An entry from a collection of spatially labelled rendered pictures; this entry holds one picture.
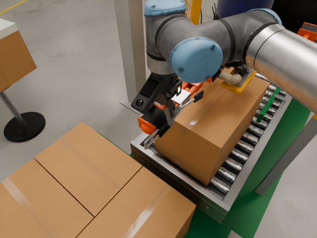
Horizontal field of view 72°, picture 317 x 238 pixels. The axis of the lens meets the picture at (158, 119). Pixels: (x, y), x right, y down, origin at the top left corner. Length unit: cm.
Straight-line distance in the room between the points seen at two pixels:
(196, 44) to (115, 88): 242
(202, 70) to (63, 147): 132
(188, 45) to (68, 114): 229
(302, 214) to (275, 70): 184
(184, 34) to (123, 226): 107
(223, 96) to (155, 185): 65
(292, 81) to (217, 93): 91
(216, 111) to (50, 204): 105
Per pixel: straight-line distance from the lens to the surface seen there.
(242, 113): 122
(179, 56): 41
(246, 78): 113
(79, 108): 263
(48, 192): 148
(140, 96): 60
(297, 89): 40
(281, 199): 216
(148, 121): 71
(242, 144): 161
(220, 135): 108
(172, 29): 45
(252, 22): 48
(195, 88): 84
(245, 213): 199
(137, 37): 203
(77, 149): 158
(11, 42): 209
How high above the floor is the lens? 178
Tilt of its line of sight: 49 degrees down
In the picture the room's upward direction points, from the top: straight up
